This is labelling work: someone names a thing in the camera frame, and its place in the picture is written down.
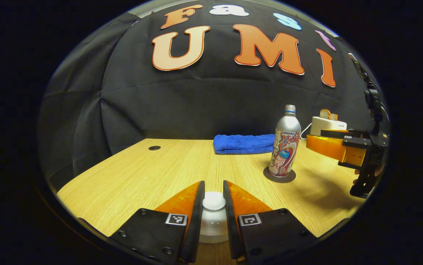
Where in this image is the black backdrop cloth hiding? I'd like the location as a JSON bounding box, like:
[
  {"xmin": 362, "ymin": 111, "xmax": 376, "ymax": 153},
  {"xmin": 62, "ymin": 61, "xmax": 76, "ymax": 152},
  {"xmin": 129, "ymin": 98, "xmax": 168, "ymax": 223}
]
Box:
[{"xmin": 37, "ymin": 0, "xmax": 385, "ymax": 192}]

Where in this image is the dark round coaster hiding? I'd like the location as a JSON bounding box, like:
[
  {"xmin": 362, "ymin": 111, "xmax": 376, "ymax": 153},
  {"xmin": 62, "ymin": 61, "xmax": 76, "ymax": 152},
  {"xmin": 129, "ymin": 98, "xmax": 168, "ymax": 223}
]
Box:
[{"xmin": 263, "ymin": 166, "xmax": 296, "ymax": 183}]

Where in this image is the silver water bottle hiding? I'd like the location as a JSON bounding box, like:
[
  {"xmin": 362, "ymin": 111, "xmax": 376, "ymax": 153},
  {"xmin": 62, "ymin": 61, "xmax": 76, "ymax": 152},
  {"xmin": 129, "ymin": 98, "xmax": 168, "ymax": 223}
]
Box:
[{"xmin": 269, "ymin": 105, "xmax": 302, "ymax": 178}]

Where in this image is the blue towel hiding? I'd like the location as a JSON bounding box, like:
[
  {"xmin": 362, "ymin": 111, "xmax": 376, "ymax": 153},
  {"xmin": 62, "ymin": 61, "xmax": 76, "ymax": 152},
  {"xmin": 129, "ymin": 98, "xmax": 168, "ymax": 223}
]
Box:
[{"xmin": 213, "ymin": 134, "xmax": 276, "ymax": 155}]

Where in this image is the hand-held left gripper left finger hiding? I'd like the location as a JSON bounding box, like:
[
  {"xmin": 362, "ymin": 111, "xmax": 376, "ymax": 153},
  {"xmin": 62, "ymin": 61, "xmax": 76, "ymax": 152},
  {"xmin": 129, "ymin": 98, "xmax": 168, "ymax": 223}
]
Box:
[{"xmin": 109, "ymin": 180, "xmax": 206, "ymax": 264}]

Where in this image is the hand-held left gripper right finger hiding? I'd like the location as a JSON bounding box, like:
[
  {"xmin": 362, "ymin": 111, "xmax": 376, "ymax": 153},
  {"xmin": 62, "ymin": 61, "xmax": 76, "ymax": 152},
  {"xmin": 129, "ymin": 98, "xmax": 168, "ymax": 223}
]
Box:
[{"xmin": 223, "ymin": 180, "xmax": 319, "ymax": 262}]

